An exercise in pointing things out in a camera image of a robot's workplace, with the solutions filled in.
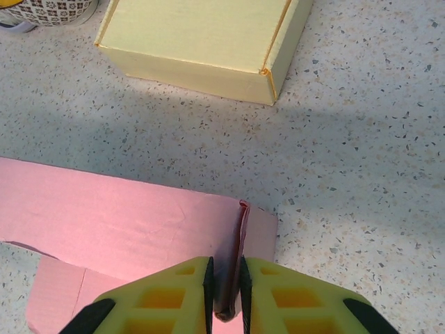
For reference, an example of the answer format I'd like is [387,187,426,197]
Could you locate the yellow paper box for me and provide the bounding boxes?
[94,0,313,106]

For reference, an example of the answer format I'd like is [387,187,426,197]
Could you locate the orange bowl with patterned outside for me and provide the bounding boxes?
[0,0,102,35]

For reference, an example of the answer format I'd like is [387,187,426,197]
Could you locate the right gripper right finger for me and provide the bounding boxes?
[239,256,392,334]

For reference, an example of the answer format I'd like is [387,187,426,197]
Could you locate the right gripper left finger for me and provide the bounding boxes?
[62,256,215,334]

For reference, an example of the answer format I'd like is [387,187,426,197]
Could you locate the pink paper box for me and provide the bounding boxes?
[0,157,279,334]

